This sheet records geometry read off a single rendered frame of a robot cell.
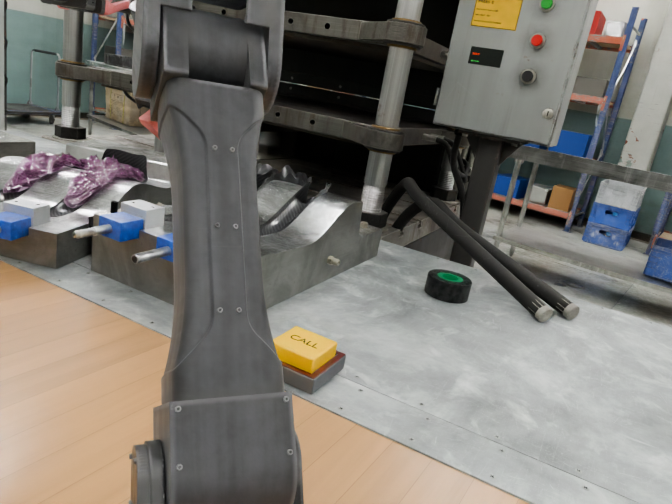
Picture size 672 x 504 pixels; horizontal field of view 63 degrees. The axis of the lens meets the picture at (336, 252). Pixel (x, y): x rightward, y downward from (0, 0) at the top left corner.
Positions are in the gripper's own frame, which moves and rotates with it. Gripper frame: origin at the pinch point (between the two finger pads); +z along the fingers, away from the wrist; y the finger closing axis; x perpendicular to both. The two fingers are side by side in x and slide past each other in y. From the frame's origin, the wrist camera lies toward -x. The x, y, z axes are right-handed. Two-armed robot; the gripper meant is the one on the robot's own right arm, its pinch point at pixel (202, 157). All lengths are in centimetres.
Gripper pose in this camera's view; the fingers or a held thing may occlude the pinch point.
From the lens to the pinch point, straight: 74.1
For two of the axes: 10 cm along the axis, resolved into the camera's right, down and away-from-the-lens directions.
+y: -8.7, -2.8, 4.0
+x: -4.8, 6.3, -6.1
